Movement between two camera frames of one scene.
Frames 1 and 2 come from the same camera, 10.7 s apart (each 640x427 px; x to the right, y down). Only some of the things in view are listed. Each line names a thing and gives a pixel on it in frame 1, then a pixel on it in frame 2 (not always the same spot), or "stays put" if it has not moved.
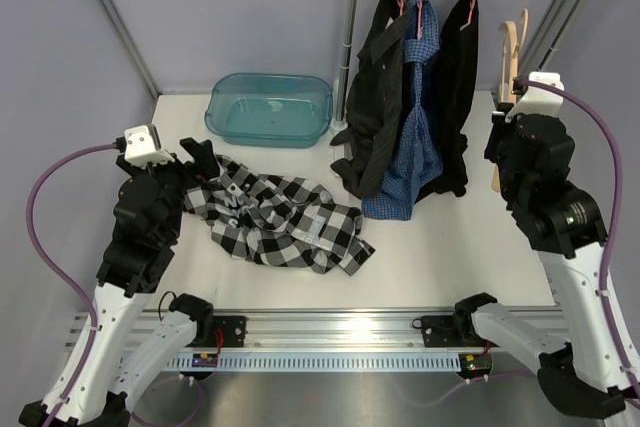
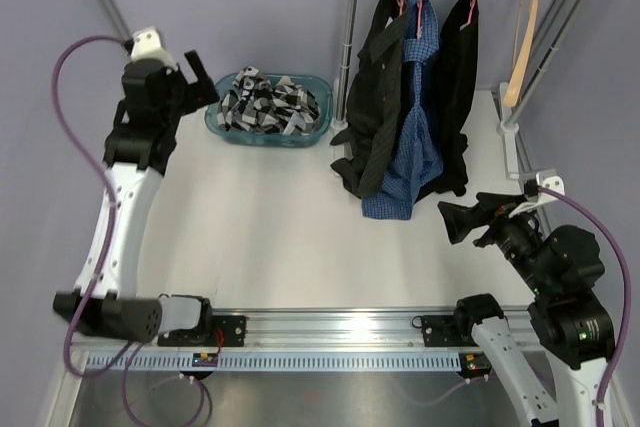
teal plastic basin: [270, 110] stays put
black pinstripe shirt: [376, 100] stays put
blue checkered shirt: [418, 156] stays put
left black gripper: [205, 163] → [199, 93]
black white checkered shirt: [285, 221] → [255, 104]
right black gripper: [500, 128] → [495, 207]
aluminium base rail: [299, 342] stays put
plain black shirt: [450, 82] stays put
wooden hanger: [513, 38] → [516, 82]
